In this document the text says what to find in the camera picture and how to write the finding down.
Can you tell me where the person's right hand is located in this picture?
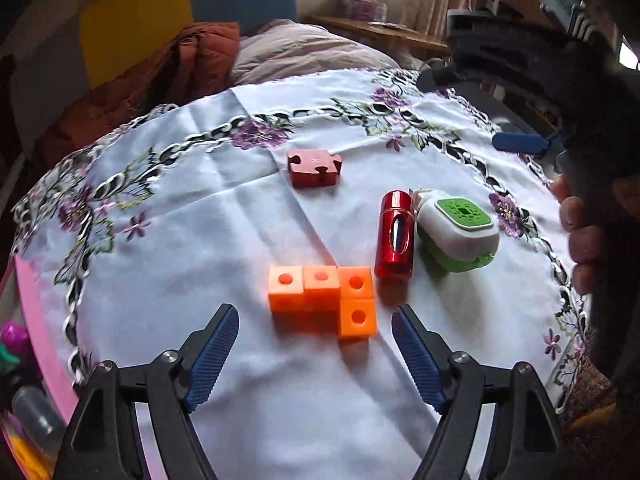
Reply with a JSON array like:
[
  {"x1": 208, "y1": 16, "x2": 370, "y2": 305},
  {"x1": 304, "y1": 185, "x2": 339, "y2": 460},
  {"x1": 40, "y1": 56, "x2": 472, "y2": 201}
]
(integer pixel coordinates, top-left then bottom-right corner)
[{"x1": 550, "y1": 174, "x2": 603, "y2": 295}]

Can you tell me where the floral tissue box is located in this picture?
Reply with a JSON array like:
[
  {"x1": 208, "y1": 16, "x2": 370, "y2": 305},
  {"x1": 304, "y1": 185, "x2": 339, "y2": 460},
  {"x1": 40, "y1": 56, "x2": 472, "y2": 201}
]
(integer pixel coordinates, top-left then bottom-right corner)
[{"x1": 341, "y1": 0, "x2": 388, "y2": 22}]

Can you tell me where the patterned rug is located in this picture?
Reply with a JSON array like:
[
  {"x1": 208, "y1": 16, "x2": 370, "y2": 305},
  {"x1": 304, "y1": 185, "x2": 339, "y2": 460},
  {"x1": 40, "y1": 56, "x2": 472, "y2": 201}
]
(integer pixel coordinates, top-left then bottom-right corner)
[{"x1": 560, "y1": 360, "x2": 631, "y2": 436}]

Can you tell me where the floral embroidered tablecloth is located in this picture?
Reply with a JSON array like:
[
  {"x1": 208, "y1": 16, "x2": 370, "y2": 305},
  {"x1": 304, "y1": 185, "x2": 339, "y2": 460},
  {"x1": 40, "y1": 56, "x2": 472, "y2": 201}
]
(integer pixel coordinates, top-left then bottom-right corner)
[{"x1": 10, "y1": 67, "x2": 596, "y2": 480}]

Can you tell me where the red puzzle piece block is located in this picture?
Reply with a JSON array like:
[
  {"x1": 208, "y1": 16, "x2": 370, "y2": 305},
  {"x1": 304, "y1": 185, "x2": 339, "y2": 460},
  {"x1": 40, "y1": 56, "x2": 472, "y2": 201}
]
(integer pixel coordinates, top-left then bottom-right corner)
[{"x1": 286, "y1": 149, "x2": 344, "y2": 189}]

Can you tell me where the white green plastic device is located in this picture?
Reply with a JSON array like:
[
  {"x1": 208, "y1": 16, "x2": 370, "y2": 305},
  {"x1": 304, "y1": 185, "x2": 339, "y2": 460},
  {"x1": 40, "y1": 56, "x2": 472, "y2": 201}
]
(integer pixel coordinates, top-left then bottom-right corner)
[{"x1": 410, "y1": 187, "x2": 501, "y2": 273}]

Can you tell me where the pink grey pillow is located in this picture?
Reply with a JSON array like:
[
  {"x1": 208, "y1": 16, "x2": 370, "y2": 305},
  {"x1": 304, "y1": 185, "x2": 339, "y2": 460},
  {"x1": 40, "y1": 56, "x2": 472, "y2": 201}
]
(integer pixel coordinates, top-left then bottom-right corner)
[{"x1": 230, "y1": 19, "x2": 416, "y2": 86}]

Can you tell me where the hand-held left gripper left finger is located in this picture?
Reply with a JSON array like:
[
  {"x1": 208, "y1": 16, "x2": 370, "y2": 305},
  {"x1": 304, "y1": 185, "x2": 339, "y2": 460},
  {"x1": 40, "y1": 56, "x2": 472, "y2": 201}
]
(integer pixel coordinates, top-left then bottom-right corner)
[{"x1": 52, "y1": 303, "x2": 241, "y2": 480}]

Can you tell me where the orange cube block piece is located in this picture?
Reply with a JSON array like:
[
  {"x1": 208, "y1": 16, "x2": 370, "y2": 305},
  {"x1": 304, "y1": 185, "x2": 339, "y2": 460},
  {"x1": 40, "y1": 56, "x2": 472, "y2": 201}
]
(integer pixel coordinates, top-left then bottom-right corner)
[{"x1": 267, "y1": 265, "x2": 378, "y2": 341}]

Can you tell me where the purple plastic toy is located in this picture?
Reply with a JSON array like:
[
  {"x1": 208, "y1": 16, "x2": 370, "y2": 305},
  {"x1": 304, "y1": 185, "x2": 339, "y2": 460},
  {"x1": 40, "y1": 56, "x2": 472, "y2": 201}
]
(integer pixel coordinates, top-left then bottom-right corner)
[{"x1": 0, "y1": 321, "x2": 28, "y2": 356}]

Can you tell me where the wooden bedside table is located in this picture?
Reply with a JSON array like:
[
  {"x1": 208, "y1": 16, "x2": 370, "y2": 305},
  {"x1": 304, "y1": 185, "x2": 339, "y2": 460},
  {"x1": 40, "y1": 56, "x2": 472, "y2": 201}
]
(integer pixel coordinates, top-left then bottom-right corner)
[{"x1": 305, "y1": 12, "x2": 451, "y2": 53}]

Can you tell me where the rust brown blanket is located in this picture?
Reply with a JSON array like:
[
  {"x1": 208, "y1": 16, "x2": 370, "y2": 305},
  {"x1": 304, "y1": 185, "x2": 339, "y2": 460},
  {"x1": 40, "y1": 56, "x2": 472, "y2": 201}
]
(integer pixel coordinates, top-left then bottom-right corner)
[{"x1": 42, "y1": 22, "x2": 241, "y2": 161}]

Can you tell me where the multicolour padded headboard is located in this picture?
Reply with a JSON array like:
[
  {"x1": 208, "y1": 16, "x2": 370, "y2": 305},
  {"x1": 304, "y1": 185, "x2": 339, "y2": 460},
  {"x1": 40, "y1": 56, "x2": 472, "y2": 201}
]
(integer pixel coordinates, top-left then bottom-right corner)
[{"x1": 7, "y1": 0, "x2": 298, "y2": 131}]

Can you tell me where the grey plastic bottle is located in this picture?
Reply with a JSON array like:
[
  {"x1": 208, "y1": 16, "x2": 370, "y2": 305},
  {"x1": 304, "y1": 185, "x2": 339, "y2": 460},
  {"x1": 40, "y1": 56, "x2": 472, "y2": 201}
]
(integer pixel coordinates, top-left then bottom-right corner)
[{"x1": 11, "y1": 385, "x2": 66, "y2": 443}]

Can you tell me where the red metal cylinder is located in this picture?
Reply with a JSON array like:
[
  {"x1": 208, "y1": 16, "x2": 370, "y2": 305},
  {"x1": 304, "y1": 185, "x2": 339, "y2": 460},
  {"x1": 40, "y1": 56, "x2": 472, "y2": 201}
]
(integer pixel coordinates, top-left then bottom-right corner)
[{"x1": 374, "y1": 190, "x2": 416, "y2": 279}]

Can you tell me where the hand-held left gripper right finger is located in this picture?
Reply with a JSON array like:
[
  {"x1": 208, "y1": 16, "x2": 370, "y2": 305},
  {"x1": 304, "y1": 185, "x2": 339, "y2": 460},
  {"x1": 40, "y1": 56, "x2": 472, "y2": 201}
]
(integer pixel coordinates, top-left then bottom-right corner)
[{"x1": 391, "y1": 304, "x2": 568, "y2": 480}]

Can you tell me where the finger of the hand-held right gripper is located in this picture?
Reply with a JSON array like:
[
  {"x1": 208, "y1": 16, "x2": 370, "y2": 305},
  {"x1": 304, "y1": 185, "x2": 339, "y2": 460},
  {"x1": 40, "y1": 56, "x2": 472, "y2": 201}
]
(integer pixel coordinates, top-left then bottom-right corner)
[
  {"x1": 417, "y1": 10, "x2": 576, "y2": 111},
  {"x1": 491, "y1": 131, "x2": 568, "y2": 156}
]

